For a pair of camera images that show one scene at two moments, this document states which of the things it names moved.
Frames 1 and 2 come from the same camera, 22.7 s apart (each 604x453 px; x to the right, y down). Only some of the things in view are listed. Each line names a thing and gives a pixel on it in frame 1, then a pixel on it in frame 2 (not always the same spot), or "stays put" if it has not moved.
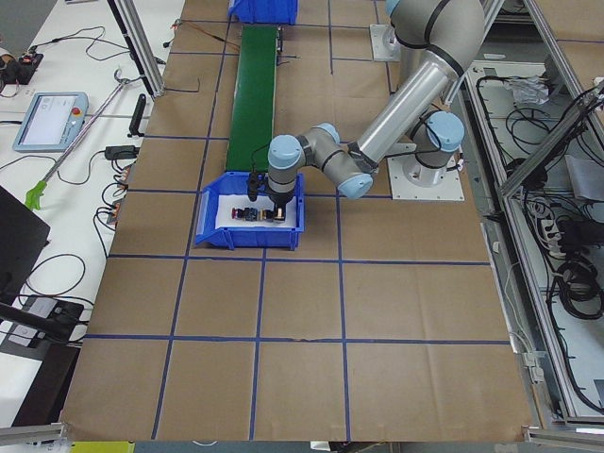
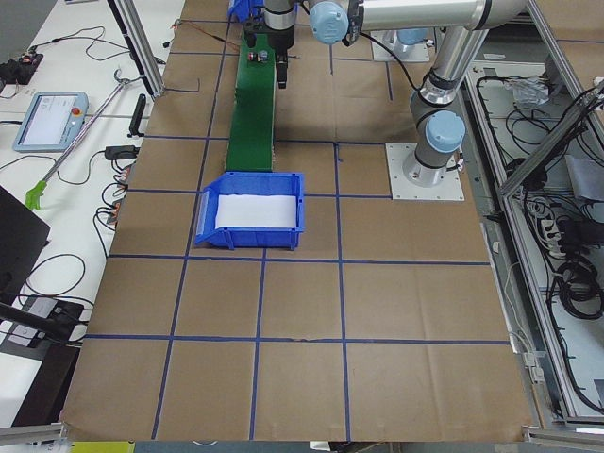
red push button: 247,214 -> 260,56
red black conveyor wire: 178,21 stays put
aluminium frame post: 139,44 stays put
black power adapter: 119,152 stays put
